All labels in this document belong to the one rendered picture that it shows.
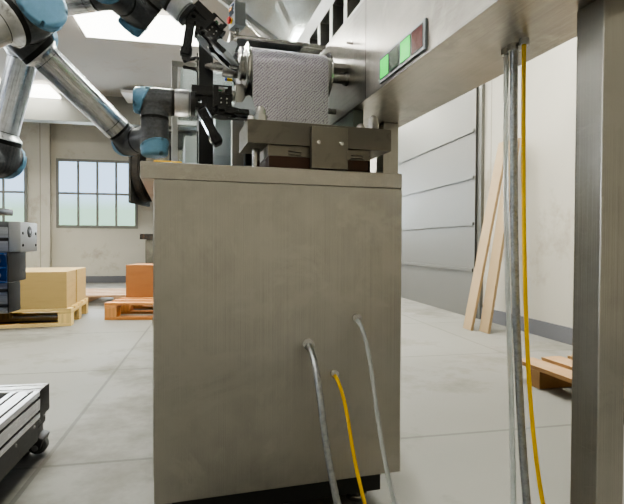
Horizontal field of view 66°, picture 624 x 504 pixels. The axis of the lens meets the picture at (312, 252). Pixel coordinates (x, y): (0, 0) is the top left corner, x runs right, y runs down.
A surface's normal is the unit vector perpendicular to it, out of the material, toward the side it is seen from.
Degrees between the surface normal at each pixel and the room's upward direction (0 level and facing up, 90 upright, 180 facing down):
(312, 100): 90
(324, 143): 90
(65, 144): 90
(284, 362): 90
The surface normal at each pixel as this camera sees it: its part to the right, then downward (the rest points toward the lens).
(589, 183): -0.96, 0.00
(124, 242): 0.20, 0.02
